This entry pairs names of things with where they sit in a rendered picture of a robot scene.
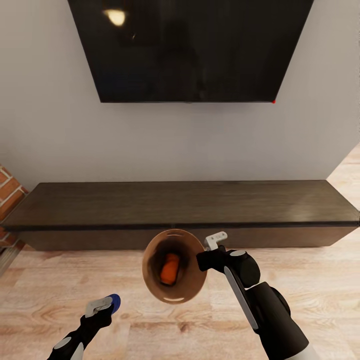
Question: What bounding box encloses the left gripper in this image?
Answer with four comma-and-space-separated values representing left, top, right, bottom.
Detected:
80, 303, 115, 339

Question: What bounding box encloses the trash can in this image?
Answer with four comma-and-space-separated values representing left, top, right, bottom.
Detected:
142, 229, 208, 304

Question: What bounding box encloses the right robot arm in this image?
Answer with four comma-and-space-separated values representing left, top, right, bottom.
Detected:
196, 231, 322, 360

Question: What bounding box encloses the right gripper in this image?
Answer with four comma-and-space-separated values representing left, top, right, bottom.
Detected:
196, 245, 227, 272

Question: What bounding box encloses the can of soda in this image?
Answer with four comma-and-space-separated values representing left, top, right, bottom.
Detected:
159, 250, 181, 286
97, 293, 121, 315

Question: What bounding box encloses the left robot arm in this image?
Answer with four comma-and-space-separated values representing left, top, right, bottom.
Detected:
47, 296, 115, 360

